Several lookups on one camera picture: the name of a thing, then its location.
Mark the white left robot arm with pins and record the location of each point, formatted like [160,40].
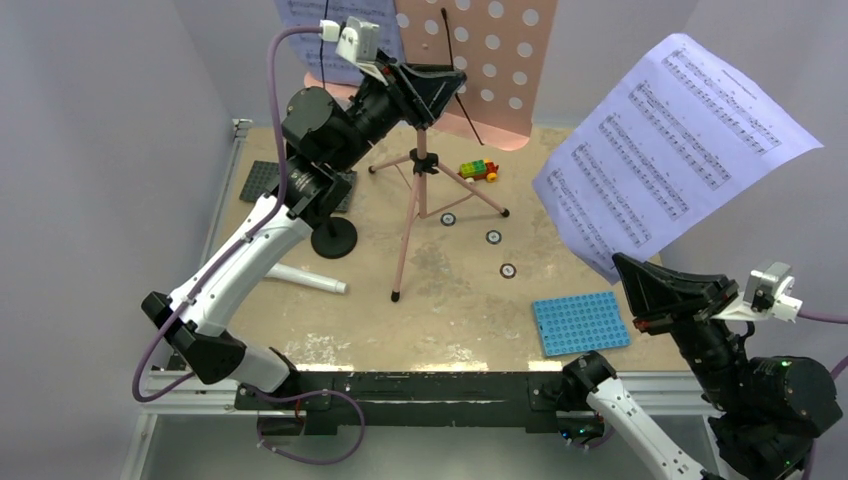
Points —
[322,140]

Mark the pink music stand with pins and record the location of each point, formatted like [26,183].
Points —
[499,46]

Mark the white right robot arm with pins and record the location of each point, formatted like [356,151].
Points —
[769,410]

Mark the colourful brick toy car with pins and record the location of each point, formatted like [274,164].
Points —
[479,170]

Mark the blue poker chip far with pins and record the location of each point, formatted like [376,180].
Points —
[448,219]

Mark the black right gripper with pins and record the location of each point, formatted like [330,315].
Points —
[651,290]

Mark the orange black poker chip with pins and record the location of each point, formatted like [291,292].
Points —
[507,270]

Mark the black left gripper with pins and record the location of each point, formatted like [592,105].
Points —
[420,93]

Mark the black microphone stand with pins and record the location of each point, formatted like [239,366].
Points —
[334,237]

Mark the white microphone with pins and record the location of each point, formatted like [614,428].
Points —
[307,279]

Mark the dark grey building baseplate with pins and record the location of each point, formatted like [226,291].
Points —
[263,173]

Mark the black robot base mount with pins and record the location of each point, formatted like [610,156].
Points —
[319,403]

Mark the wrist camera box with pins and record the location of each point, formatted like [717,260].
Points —
[357,40]
[767,296]

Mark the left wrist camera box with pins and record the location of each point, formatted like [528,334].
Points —
[357,40]

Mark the blue poker chip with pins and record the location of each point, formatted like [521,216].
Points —
[448,219]
[493,237]

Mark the blue poker chip near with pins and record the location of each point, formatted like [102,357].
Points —
[493,237]

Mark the light blue building baseplate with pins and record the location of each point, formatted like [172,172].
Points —
[580,323]

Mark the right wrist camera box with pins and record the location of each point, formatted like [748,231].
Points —
[767,296]

